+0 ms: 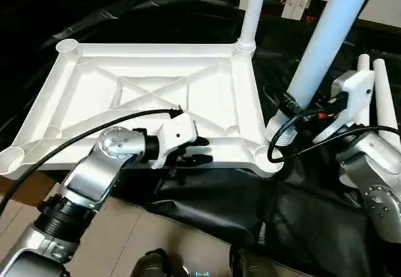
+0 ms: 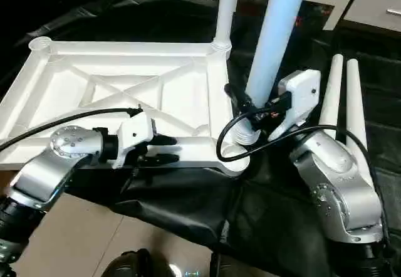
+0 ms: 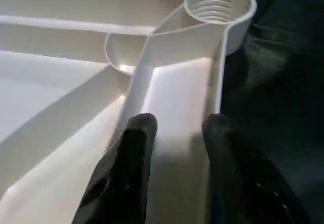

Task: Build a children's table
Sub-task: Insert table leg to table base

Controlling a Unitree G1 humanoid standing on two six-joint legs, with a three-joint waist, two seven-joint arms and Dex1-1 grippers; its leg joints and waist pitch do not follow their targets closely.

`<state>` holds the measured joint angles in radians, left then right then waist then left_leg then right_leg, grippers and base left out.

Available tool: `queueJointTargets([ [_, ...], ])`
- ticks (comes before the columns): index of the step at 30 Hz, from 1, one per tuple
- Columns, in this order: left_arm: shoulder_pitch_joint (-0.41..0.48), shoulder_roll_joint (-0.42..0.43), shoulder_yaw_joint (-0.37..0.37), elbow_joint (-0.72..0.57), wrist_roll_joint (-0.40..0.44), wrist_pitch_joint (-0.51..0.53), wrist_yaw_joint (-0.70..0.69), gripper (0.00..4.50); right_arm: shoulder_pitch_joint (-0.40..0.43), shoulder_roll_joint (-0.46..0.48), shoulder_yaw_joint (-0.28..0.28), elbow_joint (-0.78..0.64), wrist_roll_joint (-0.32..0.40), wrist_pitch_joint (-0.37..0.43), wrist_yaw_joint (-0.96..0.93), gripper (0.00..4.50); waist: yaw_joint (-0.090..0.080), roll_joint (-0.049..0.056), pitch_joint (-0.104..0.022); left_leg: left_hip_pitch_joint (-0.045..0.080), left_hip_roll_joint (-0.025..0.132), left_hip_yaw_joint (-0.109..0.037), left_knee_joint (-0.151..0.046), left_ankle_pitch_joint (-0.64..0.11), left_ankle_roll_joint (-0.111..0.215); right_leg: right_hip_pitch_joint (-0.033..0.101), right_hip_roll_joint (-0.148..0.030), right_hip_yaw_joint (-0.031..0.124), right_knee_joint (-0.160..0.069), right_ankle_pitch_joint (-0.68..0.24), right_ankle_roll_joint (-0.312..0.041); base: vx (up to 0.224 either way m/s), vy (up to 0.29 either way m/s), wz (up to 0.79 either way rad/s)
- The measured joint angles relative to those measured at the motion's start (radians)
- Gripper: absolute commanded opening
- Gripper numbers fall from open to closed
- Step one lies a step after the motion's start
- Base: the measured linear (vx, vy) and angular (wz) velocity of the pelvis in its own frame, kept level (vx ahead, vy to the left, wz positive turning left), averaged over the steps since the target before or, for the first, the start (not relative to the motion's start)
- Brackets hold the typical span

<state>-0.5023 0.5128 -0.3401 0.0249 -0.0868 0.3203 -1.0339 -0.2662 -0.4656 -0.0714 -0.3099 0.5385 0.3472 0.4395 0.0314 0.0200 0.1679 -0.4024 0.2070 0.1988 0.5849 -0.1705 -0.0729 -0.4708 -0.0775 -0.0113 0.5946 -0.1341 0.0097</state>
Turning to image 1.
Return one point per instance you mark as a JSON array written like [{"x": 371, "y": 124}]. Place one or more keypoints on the grey robot foot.
[
  {"x": 153, "y": 264},
  {"x": 250, "y": 263}
]

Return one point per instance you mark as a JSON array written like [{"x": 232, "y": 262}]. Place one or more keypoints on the black mat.
[{"x": 219, "y": 214}]

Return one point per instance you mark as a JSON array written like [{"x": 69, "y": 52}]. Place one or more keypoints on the white plastic table top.
[{"x": 144, "y": 89}]

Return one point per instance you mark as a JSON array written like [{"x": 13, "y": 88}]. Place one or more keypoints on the grey left robot foot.
[{"x": 153, "y": 264}]

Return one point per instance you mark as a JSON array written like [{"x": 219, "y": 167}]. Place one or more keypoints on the flat brown cardboard sheet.
[{"x": 22, "y": 192}]

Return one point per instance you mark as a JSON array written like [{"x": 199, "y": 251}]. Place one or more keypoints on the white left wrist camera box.
[{"x": 175, "y": 136}]

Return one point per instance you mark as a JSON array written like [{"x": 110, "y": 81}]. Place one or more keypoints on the white plastic table leg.
[
  {"x": 252, "y": 10},
  {"x": 387, "y": 95},
  {"x": 364, "y": 64},
  {"x": 326, "y": 45}
]

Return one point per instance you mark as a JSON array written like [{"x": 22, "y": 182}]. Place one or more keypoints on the grey right robot foot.
[{"x": 250, "y": 263}]

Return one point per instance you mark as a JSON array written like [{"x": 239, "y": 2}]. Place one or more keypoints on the white drawer unit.
[{"x": 388, "y": 10}]

